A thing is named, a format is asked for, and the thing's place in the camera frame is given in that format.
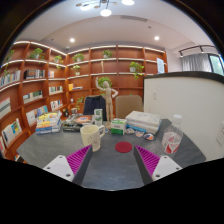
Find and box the wooden wall bookshelf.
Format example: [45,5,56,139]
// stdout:
[0,41,166,160]

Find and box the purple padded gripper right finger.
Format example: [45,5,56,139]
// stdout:
[134,145,182,185]

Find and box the dark flat book stack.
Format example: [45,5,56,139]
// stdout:
[62,115,92,132]

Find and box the white partition counter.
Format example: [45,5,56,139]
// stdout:
[143,71,224,160]

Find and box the green white box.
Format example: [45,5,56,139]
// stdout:
[111,118,126,135]

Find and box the red round coaster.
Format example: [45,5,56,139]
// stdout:
[115,141,132,153]

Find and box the ceiling lamp fixture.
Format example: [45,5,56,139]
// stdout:
[76,0,135,17]

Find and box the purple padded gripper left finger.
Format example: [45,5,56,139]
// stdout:
[44,145,93,185]

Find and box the small painted stone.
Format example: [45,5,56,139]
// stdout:
[143,133,154,141]

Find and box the clear plastic water bottle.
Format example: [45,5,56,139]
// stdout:
[162,114,183,154]

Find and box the beige chair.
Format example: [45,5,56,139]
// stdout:
[115,95,143,118]

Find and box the stack of white books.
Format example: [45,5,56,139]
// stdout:
[125,111,161,134]

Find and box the grey window curtain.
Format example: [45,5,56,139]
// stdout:
[181,53,212,72]

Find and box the dark blue chair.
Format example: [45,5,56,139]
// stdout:
[83,95,107,121]

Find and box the tall green white carton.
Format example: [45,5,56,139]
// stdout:
[94,109,103,126]

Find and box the cream ceramic mug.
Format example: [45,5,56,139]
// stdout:
[80,125,105,152]

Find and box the wooden artist mannequin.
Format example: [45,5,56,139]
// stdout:
[95,80,118,129]

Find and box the potted green plant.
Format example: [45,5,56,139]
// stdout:
[129,62,144,79]

